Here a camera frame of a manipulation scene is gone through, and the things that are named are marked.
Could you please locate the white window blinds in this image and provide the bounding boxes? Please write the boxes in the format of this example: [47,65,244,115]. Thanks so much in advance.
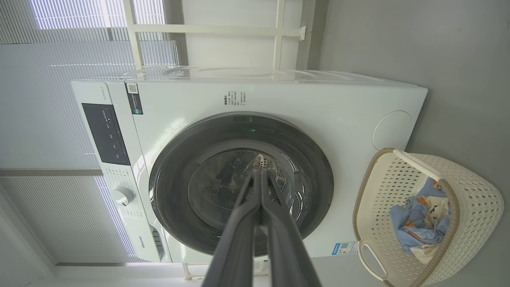
[0,0,178,263]

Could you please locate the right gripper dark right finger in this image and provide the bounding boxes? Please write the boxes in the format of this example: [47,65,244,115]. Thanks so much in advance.
[261,168,322,287]

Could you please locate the blue white energy label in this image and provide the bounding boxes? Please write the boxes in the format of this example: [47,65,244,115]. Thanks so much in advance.
[331,241,359,256]

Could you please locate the round white filter cover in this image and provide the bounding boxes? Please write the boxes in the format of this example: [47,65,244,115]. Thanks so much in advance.
[372,110,414,151]

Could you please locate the cream perforated laundry basket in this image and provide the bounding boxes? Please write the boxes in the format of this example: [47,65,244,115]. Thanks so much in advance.
[353,148,504,287]

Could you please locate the dark washing machine display panel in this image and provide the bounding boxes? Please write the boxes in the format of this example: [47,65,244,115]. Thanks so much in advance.
[82,103,131,166]

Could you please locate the blue bear print garment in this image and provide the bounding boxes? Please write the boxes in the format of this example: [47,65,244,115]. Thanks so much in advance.
[414,177,451,230]
[389,204,447,265]

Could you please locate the white metal rack frame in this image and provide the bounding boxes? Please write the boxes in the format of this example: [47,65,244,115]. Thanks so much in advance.
[123,0,306,70]

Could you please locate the white washing machine dial knob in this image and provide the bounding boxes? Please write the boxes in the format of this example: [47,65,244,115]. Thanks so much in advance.
[110,186,135,206]

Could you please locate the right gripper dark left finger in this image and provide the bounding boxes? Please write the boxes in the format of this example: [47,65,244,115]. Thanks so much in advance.
[201,168,263,287]

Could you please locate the black QR code sticker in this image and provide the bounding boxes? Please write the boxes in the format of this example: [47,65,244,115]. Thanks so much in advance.
[126,83,143,115]

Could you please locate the white front-load washing machine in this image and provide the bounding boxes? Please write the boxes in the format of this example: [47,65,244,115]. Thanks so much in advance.
[71,66,429,264]

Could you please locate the white detergent drawer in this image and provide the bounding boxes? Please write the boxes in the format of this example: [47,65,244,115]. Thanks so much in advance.
[120,207,172,263]

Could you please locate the round dark glass washer door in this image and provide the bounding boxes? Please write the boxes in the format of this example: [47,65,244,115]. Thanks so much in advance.
[149,112,334,258]

